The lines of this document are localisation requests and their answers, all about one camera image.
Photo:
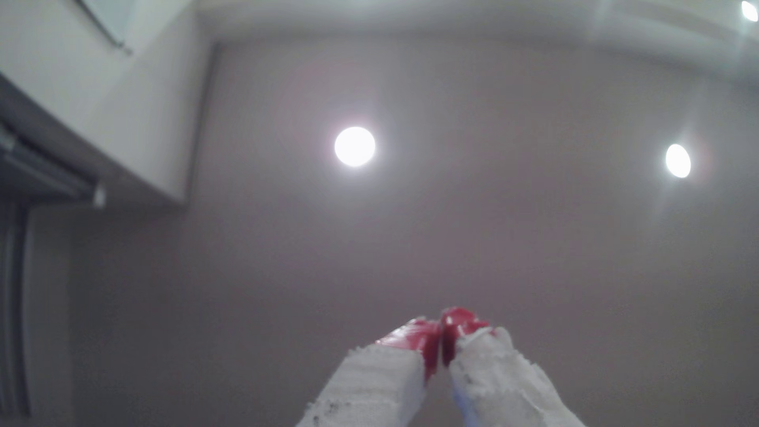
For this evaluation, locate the round ceiling light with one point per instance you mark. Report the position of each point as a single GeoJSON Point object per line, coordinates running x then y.
{"type": "Point", "coordinates": [750, 10]}
{"type": "Point", "coordinates": [354, 146]}
{"type": "Point", "coordinates": [678, 161]}

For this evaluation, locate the grey curtain rail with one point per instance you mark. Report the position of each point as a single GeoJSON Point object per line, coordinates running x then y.
{"type": "Point", "coordinates": [53, 177]}

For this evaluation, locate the grey curtain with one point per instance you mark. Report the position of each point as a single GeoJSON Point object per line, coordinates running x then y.
{"type": "Point", "coordinates": [12, 296]}

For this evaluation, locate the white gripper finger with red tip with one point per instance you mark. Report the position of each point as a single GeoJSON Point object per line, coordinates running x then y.
{"type": "Point", "coordinates": [379, 379]}
{"type": "Point", "coordinates": [498, 379]}

